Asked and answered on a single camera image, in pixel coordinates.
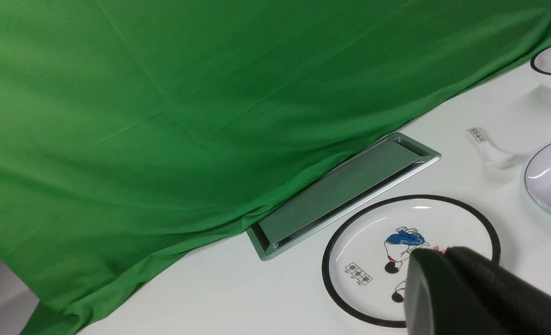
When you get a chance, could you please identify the brown-rimmed pale blue plate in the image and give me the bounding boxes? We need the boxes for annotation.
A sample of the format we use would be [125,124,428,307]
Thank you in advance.
[523,142,551,215]

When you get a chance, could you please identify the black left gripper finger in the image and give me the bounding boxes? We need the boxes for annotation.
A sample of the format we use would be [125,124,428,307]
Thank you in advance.
[405,247,551,335]

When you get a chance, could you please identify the black-rimmed illustrated white plate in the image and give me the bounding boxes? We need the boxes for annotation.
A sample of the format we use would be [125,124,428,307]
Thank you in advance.
[321,194,501,329]

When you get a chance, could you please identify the silver table cable hatch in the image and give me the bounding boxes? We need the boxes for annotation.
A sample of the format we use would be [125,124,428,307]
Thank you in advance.
[247,132,442,261]

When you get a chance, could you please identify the white spoon with label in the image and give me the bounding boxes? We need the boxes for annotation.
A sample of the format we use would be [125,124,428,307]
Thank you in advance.
[466,127,526,170]

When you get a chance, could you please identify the green backdrop cloth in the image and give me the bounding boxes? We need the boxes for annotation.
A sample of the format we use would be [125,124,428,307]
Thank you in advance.
[0,0,551,335]

